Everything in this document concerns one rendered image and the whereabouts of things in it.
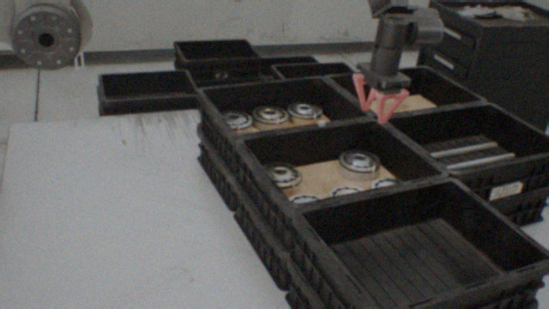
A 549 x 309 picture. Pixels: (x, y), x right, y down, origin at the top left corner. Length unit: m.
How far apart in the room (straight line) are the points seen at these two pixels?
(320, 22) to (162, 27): 1.29
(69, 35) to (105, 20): 2.98
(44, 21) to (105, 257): 0.53
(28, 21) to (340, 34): 3.75
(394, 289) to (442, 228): 0.25
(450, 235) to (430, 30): 0.44
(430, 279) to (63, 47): 0.90
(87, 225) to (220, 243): 0.33
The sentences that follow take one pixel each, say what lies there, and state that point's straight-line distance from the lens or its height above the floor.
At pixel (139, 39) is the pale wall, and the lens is 4.32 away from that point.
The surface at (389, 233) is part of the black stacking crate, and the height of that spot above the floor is 0.83.
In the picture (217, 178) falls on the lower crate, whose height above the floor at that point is 0.74.
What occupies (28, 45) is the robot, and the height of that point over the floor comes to 1.12.
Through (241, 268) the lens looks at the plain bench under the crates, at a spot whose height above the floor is 0.70.
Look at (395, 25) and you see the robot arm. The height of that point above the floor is 1.26.
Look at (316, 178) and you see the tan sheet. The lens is 1.34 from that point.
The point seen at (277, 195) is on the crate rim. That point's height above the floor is 0.93.
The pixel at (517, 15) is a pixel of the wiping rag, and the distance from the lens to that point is 3.09.
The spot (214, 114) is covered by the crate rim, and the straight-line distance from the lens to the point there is 1.39.
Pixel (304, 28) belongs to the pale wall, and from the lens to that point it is 4.63.
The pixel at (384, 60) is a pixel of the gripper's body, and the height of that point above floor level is 1.19.
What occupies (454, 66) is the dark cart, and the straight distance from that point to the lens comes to 2.84.
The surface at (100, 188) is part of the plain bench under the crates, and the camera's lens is 1.53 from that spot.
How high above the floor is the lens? 1.53
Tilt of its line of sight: 30 degrees down
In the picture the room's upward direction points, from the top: 5 degrees clockwise
